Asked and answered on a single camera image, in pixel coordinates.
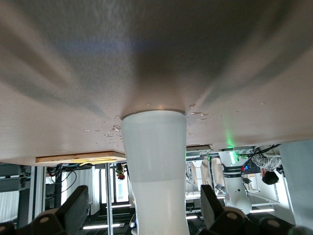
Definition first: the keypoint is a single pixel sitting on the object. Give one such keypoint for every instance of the table cover sheet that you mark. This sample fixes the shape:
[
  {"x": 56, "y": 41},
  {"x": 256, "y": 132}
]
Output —
[{"x": 73, "y": 73}]

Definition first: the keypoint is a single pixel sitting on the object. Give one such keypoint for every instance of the person in patterned sweater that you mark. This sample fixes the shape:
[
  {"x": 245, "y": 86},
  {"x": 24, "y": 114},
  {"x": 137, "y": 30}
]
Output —
[{"x": 267, "y": 162}]

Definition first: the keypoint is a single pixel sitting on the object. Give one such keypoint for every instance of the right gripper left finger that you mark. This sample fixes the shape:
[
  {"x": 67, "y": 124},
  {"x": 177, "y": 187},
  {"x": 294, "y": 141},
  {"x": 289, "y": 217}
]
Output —
[{"x": 66, "y": 215}]

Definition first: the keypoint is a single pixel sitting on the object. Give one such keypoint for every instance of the pale grey column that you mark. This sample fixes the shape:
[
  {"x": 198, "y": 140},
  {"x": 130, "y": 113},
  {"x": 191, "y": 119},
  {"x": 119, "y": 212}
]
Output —
[{"x": 298, "y": 183}]

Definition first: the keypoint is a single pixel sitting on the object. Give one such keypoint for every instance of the sauce bottle with orange cap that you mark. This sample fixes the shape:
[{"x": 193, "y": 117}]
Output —
[{"x": 156, "y": 159}]

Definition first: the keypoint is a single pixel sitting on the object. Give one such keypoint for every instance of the wooden cutting board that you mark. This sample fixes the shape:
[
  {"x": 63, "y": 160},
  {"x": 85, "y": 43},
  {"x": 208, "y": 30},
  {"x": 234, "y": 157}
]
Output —
[{"x": 73, "y": 155}]

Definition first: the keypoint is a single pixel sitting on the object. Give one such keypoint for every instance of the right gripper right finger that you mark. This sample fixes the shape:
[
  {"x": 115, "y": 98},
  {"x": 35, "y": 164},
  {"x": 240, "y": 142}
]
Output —
[{"x": 215, "y": 215}]

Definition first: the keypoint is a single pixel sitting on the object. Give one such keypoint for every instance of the red flower decoration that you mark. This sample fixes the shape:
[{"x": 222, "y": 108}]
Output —
[{"x": 120, "y": 172}]

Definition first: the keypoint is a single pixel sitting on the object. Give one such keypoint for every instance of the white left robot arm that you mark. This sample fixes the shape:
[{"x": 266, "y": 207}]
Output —
[{"x": 234, "y": 191}]

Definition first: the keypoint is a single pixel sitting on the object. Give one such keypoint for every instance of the black shelf unit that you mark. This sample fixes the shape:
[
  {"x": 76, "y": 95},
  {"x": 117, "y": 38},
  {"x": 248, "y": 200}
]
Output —
[{"x": 12, "y": 181}]

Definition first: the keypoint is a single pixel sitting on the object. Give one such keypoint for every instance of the metal pole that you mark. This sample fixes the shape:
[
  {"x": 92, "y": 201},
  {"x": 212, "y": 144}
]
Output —
[{"x": 108, "y": 195}]

